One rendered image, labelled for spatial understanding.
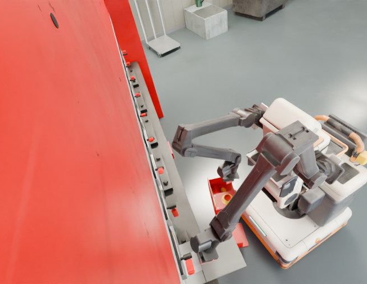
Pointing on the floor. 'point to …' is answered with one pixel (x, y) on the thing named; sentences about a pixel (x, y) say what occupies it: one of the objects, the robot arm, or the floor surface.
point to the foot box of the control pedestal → (240, 239)
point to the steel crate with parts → (256, 8)
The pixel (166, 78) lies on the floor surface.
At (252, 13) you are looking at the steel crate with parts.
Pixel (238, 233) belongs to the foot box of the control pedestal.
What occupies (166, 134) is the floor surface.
